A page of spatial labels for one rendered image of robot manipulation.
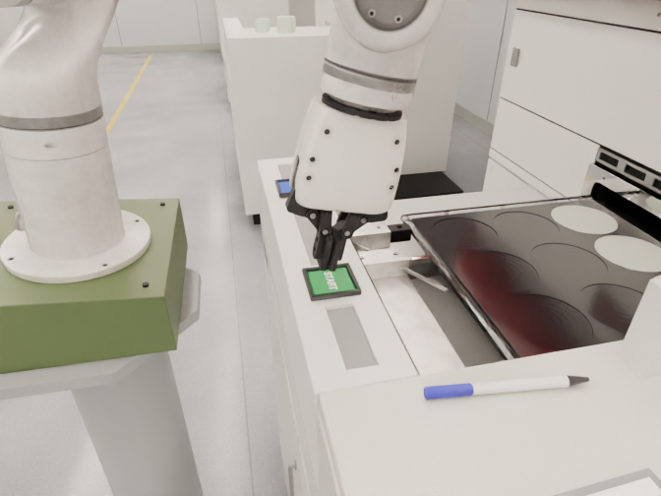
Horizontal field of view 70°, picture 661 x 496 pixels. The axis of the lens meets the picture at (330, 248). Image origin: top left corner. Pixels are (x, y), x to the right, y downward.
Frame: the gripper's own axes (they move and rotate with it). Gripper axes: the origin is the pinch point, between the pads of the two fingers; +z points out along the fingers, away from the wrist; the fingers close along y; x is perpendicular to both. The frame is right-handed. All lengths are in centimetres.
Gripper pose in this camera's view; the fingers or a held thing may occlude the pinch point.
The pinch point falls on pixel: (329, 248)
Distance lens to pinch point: 50.2
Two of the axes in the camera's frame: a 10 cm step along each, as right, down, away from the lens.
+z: -2.0, 8.6, 4.7
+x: 2.2, 5.1, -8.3
